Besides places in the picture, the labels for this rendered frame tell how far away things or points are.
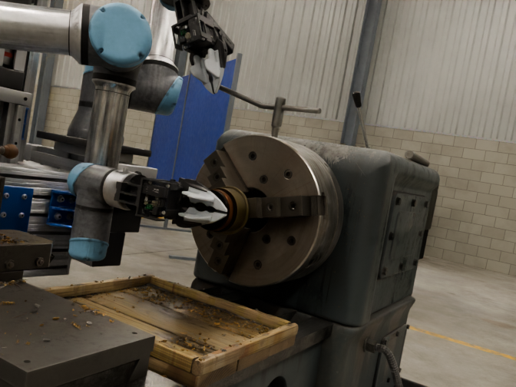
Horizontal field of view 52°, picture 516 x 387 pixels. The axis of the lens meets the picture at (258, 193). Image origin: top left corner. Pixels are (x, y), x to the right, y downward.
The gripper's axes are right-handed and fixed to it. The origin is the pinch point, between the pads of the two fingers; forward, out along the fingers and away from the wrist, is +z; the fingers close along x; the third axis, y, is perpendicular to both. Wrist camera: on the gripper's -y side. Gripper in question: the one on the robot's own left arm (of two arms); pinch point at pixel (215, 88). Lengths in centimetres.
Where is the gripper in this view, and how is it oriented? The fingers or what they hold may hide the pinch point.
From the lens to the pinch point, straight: 117.9
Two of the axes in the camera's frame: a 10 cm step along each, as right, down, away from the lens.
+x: 8.5, -2.5, -4.7
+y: -5.0, -0.4, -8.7
